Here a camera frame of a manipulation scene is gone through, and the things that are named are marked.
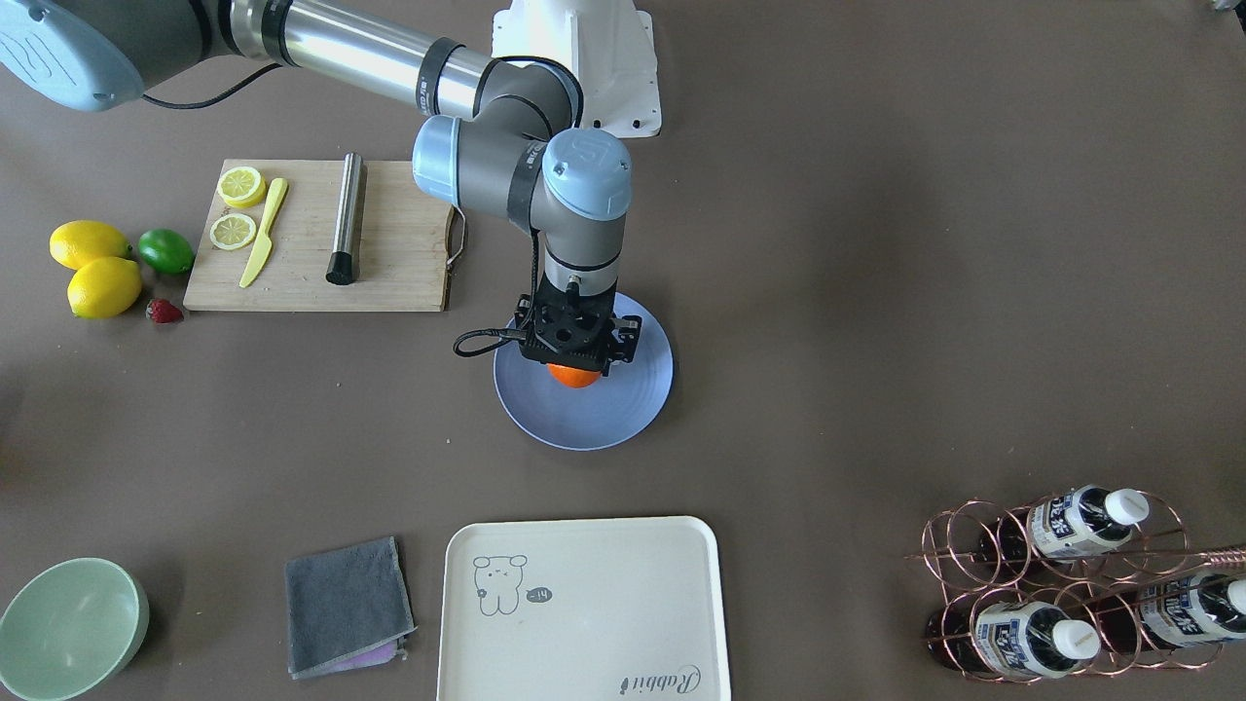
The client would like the orange fruit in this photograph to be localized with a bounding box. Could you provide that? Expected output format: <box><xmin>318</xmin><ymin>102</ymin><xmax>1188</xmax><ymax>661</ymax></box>
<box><xmin>545</xmin><ymin>364</ymin><xmax>604</xmax><ymax>388</ymax></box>

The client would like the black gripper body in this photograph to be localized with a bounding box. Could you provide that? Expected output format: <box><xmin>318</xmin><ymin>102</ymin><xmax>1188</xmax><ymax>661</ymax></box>
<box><xmin>512</xmin><ymin>276</ymin><xmax>642</xmax><ymax>376</ymax></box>

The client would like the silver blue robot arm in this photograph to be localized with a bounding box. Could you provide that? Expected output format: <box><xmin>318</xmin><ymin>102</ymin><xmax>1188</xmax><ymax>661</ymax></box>
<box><xmin>1</xmin><ymin>1</ymin><xmax>642</xmax><ymax>374</ymax></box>

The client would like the green bowl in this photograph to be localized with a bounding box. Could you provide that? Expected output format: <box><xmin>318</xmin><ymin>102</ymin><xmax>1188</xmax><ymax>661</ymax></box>
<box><xmin>1</xmin><ymin>557</ymin><xmax>150</xmax><ymax>700</ymax></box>

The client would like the blue round plate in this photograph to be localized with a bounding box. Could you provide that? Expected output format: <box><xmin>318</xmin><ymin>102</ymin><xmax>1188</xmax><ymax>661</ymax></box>
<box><xmin>493</xmin><ymin>293</ymin><xmax>674</xmax><ymax>449</ymax></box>

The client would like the yellow plastic knife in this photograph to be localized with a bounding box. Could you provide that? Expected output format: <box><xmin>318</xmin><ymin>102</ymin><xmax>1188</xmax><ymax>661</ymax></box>
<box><xmin>238</xmin><ymin>177</ymin><xmax>289</xmax><ymax>288</ymax></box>

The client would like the silver cylindrical knife handle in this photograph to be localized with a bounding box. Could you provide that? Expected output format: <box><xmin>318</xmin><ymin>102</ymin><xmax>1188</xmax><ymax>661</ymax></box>
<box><xmin>325</xmin><ymin>152</ymin><xmax>368</xmax><ymax>285</ymax></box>

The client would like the red strawberry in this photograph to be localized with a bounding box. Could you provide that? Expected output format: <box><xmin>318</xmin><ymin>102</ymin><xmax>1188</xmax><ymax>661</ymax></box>
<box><xmin>145</xmin><ymin>298</ymin><xmax>184</xmax><ymax>325</ymax></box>

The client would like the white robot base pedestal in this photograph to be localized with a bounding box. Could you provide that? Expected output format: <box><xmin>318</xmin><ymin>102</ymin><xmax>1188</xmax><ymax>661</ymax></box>
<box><xmin>493</xmin><ymin>1</ymin><xmax>663</xmax><ymax>138</ymax></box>

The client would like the cream rectangular tray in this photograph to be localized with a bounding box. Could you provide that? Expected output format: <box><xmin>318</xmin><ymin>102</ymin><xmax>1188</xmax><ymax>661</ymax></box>
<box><xmin>436</xmin><ymin>515</ymin><xmax>733</xmax><ymax>700</ymax></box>

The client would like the dark drink bottle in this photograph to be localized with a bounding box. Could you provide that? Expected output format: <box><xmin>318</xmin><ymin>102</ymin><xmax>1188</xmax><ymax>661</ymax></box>
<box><xmin>981</xmin><ymin>486</ymin><xmax>1150</xmax><ymax>569</ymax></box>
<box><xmin>1093</xmin><ymin>570</ymin><xmax>1245</xmax><ymax>652</ymax></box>
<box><xmin>925</xmin><ymin>601</ymin><xmax>1101</xmax><ymax>684</ymax></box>

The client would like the lemon slice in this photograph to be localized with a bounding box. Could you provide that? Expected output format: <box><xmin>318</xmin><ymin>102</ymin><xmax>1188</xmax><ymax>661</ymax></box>
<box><xmin>208</xmin><ymin>212</ymin><xmax>259</xmax><ymax>252</ymax></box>
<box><xmin>216</xmin><ymin>166</ymin><xmax>268</xmax><ymax>208</ymax></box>

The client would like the grey folded cloth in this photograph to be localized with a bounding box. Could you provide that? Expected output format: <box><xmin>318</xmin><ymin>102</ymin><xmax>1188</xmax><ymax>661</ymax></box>
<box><xmin>283</xmin><ymin>535</ymin><xmax>417</xmax><ymax>682</ymax></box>

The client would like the wooden cutting board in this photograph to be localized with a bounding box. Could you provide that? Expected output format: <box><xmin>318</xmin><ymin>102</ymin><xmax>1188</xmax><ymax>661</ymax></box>
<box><xmin>183</xmin><ymin>159</ymin><xmax>454</xmax><ymax>313</ymax></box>

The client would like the green lime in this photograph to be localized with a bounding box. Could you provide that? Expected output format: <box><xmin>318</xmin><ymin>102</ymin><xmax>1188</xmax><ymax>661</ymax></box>
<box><xmin>137</xmin><ymin>228</ymin><xmax>196</xmax><ymax>275</ymax></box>

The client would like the copper wire bottle rack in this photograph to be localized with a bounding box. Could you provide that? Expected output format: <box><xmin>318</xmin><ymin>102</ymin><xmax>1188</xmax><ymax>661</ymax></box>
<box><xmin>918</xmin><ymin>489</ymin><xmax>1244</xmax><ymax>684</ymax></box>

